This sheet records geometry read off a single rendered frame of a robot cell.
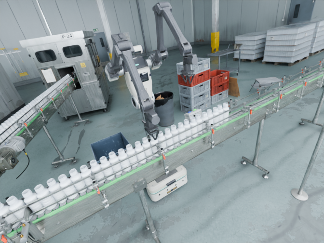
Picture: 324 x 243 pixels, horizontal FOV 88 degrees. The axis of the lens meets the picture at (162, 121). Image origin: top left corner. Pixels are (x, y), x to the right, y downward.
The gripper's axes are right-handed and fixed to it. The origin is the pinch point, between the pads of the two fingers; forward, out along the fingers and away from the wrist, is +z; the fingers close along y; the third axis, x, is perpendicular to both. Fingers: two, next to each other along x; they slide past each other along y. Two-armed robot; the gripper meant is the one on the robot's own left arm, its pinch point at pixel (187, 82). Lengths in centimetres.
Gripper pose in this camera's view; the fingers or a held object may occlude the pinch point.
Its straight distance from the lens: 140.5
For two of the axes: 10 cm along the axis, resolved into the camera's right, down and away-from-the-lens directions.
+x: -8.6, 3.5, -3.7
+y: -4.9, -3.7, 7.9
